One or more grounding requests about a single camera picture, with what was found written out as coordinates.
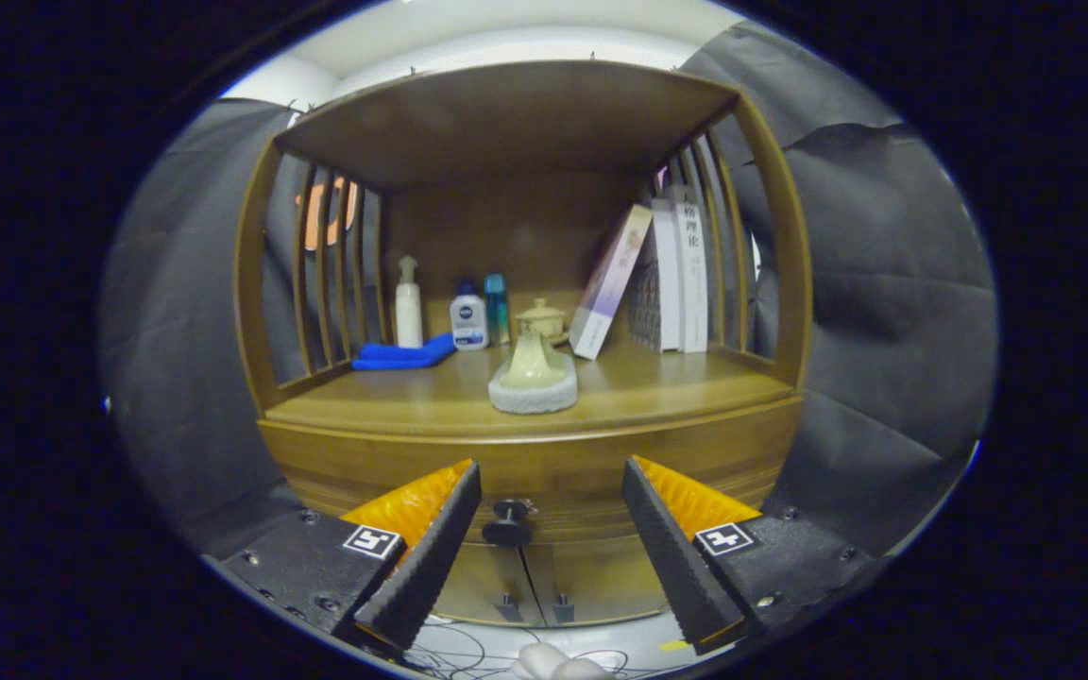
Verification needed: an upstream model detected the wooden cabinet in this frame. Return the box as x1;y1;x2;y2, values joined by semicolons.
232;59;814;629

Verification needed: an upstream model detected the wooden countertop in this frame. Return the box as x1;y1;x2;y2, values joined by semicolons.
263;338;800;440

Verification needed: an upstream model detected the wooden drawer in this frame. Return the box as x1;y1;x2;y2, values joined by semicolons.
259;395;805;547

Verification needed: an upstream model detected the black floor cable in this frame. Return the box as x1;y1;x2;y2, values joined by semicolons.
402;614;630;680

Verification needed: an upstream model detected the wooden cabinet door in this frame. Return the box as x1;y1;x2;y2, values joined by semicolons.
523;536;672;624
431;541;545;627

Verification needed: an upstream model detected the blue folded cloth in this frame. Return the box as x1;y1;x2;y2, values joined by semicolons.
351;332;458;371

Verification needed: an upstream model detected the black drawer knob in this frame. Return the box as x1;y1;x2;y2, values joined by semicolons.
482;499;536;549

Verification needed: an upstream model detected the white pump bottle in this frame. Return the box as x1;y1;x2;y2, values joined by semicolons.
395;255;424;349

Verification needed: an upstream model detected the beige lidded teacup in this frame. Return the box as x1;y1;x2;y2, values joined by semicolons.
516;298;570;347

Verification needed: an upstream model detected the white book patterned cover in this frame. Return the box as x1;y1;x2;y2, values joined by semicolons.
627;198;683;353

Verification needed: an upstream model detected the white bottle blue cap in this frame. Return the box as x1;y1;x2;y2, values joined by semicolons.
450;279;489;352

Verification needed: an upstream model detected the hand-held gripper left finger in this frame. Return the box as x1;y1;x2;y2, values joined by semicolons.
213;459;484;653

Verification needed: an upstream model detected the white book black lettering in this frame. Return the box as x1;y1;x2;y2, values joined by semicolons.
671;184;710;354

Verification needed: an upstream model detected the purple and white book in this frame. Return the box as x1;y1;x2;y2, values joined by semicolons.
568;204;655;361

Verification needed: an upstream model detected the teal bottle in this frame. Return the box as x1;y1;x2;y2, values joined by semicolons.
484;274;511;347

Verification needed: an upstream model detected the person's white shoe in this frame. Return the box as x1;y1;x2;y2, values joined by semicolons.
511;642;616;680

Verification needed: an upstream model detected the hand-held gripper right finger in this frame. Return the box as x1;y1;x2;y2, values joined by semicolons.
621;455;885;655

